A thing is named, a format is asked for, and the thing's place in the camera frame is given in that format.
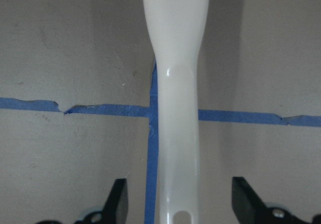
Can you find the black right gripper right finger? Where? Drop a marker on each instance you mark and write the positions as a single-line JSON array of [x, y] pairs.
[[247, 206]]

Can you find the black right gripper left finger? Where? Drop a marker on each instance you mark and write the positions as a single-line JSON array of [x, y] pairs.
[[116, 207]]

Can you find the white hand brush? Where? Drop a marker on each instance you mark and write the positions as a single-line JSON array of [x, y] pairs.
[[176, 29]]

